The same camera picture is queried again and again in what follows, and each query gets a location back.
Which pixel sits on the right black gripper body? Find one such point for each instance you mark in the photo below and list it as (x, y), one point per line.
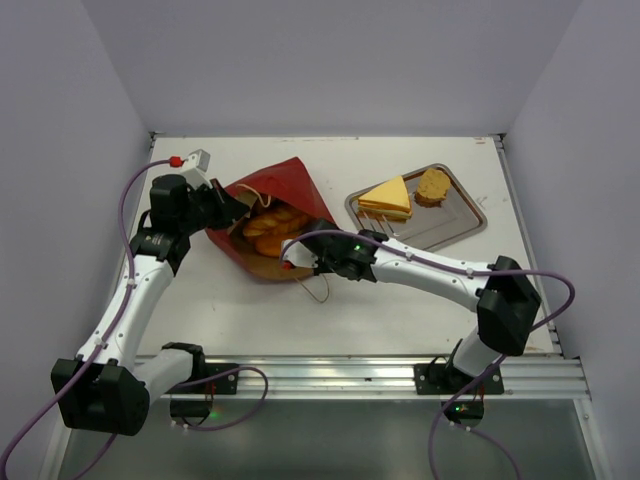
(320, 239)

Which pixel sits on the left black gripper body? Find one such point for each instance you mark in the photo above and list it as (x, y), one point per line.
(203, 211)

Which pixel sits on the orange fake bread loaf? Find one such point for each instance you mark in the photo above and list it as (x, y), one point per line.
(269, 245)

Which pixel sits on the braided fake bread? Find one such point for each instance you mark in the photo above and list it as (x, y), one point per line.
(280, 219)

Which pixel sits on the red brown paper bag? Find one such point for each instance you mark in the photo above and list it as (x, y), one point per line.
(283, 200)

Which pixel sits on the fake triangle sandwich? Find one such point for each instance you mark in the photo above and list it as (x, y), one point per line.
(390, 198)

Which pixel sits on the fake brown toast slice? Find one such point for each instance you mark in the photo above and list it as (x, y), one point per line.
(432, 188)

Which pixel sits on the metal tongs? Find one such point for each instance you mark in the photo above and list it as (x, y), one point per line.
(371, 221)

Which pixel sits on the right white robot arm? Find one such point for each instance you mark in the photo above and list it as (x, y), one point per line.
(498, 293)

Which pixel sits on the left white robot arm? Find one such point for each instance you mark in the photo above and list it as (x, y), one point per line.
(103, 389)

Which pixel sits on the silver metal tray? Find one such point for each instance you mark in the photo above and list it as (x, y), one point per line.
(430, 228)

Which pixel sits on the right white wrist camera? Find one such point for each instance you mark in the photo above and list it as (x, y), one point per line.
(294, 254)

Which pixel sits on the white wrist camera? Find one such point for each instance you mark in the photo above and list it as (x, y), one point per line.
(294, 254)
(193, 168)

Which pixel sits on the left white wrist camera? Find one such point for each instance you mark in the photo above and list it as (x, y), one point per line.
(193, 168)

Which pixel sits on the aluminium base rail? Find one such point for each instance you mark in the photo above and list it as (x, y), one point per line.
(547, 377)

